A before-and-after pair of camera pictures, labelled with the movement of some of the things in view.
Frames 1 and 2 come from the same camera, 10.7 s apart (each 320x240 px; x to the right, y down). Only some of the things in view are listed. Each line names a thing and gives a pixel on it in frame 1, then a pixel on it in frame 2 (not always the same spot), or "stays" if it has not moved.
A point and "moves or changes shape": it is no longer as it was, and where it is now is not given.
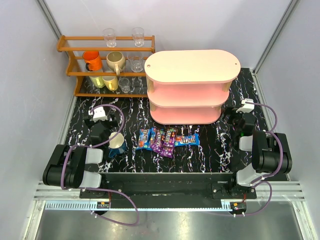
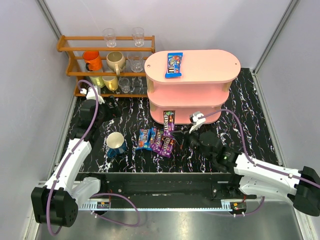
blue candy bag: x=189 y=140 moves or changes shape
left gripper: x=99 y=124 to x=110 y=105
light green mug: x=98 y=81 stays
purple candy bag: x=157 y=143 stays
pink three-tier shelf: x=189 y=87 stays
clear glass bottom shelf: x=125 y=85 stays
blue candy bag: x=144 y=135 stays
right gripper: x=235 y=114 to x=186 y=135
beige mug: x=116 y=61 stays
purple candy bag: x=169 y=138 to x=169 y=121
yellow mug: x=111 y=82 stays
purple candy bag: x=166 y=151 stays
